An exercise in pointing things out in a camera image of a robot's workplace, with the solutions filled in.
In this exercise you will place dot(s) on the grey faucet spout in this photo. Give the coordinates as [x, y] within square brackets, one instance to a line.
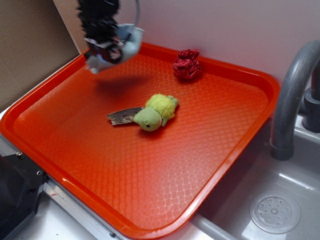
[291, 100]

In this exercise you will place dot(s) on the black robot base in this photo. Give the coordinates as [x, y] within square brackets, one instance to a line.
[21, 186]

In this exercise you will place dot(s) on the round sink drain cover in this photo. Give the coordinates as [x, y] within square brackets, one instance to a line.
[274, 212]

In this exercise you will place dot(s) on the crumpled red cloth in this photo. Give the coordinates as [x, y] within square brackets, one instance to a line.
[186, 65]

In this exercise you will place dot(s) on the green yellow plush toy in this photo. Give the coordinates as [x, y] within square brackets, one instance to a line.
[158, 110]

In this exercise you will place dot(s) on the grey plastic sink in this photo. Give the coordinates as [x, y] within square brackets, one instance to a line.
[225, 213]

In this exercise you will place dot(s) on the orange plastic tray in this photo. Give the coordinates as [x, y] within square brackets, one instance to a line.
[144, 184]

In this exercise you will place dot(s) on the dark grey faucet handle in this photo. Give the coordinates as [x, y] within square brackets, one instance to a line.
[311, 121]

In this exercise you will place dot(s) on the light blue cloth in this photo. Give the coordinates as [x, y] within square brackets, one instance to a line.
[124, 45]

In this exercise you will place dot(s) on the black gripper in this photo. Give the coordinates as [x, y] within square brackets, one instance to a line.
[100, 27]

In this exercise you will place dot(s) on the light wooden board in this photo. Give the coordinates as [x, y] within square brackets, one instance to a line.
[68, 10]

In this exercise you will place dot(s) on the brown wood piece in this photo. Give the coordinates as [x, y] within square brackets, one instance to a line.
[125, 116]

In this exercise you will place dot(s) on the brown cardboard panel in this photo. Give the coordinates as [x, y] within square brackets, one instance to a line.
[34, 43]

